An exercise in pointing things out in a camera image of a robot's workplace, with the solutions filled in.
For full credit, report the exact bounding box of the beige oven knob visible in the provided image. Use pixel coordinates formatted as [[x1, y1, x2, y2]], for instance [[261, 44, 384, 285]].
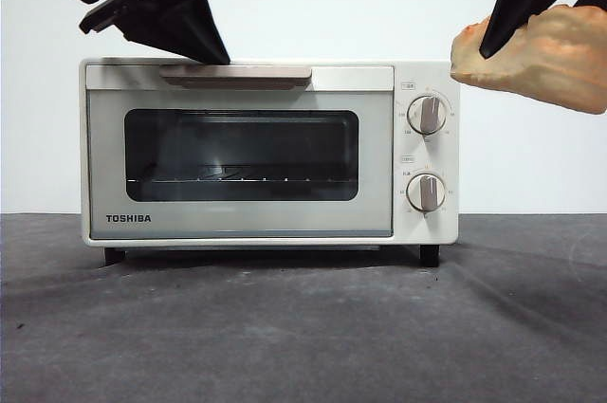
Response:
[[406, 172, 449, 213], [407, 94, 451, 136]]

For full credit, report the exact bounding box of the glass oven door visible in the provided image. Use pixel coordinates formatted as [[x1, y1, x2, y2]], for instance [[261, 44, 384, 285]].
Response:
[[84, 64, 395, 240]]

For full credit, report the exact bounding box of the metal wire oven rack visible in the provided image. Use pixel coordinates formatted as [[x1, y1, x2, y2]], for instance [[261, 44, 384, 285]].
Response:
[[126, 165, 352, 185]]

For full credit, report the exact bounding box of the white toaster oven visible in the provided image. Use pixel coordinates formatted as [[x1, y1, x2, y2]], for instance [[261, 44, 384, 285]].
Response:
[[79, 58, 461, 266]]

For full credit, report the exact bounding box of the golden bread loaf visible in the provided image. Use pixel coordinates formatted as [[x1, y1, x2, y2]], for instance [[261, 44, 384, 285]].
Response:
[[450, 4, 607, 115]]

